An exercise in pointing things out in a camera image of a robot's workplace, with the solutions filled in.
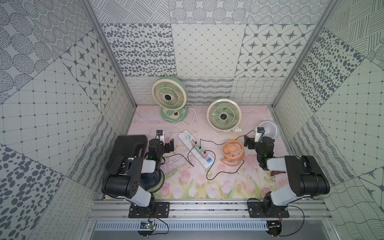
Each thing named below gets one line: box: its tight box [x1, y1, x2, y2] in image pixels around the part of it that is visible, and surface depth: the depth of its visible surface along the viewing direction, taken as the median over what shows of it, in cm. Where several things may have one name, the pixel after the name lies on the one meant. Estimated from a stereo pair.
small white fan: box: [259, 121, 281, 139], surface depth 95 cm
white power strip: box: [178, 130, 215, 170], surface depth 92 cm
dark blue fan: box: [139, 169, 165, 193], surface depth 82 cm
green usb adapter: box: [195, 144, 203, 153], surface depth 90 cm
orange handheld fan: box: [221, 140, 245, 167], surface depth 89 cm
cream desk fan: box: [206, 98, 243, 133], surface depth 100 cm
